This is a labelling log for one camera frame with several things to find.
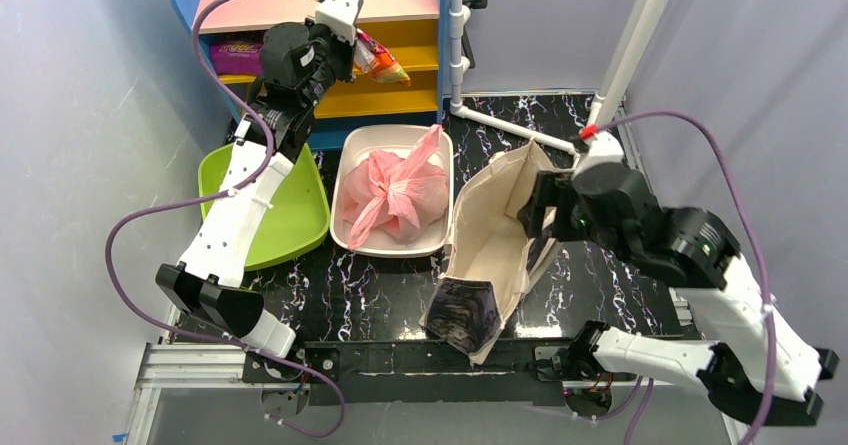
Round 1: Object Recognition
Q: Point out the orange Fox's candy bag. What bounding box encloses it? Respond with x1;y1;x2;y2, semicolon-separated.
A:
354;29;411;86

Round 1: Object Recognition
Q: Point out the purple snack bag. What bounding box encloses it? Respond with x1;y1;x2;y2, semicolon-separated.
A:
209;38;262;76

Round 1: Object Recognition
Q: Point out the beige canvas tote bag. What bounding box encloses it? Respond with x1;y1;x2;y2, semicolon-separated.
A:
419;142;561;365

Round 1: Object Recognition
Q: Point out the pink plastic grocery bag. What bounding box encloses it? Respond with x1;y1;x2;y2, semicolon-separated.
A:
341;124;449;252

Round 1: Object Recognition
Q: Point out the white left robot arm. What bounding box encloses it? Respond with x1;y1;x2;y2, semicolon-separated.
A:
156;20;354;358

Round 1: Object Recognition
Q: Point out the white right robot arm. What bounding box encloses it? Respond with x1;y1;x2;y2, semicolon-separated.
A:
518;163;839;427

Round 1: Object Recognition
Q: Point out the white rectangular tray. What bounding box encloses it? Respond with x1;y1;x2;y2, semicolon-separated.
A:
330;124;454;259

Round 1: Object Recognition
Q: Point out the colourful wooden shelf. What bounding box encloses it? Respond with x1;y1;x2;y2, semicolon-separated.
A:
170;0;447;151

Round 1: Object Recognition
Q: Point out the white pvc pipe stand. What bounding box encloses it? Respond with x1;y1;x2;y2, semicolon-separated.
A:
447;0;578;155

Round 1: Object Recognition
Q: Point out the green plastic tray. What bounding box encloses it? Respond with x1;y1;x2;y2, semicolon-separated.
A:
197;142;331;272

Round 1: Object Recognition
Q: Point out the white camera pole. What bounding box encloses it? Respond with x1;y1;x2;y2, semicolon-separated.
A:
587;0;669;126

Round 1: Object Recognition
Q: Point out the aluminium base frame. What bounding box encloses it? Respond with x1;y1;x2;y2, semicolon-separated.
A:
125;87;754;445

